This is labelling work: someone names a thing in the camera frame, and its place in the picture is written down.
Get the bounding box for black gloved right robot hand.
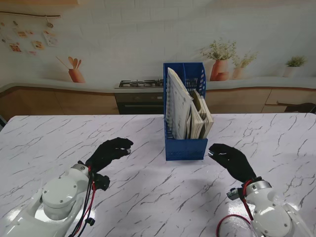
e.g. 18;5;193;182
208;143;257;183

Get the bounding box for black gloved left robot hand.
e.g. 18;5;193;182
85;137;134;174

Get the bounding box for beige cover book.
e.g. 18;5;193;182
198;97;214;139

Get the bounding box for light blue cover book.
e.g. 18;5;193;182
187;108;202;140

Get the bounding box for yellow and white cover book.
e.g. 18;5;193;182
191;89;206;117

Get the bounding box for white printed worksheet booklet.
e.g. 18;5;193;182
164;67;194;140

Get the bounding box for blue plastic file holder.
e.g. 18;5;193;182
163;62;208;161

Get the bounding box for gas hob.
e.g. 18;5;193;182
118;79;165;89

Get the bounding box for hanging white note card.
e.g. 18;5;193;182
43;31;59;47

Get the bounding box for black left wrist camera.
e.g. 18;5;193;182
93;174;111;192

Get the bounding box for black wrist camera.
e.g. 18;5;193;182
93;174;111;192
227;188;241;200

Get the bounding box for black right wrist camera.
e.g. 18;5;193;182
227;188;241;200

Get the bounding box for right arm red black cables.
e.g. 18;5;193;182
216;180;255;237

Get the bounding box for arm red black cables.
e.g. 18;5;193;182
70;165;97;237
216;180;255;237

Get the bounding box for left arm red black cables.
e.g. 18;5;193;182
70;165;97;237

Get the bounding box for wooden hanging rail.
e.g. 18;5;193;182
0;11;61;18

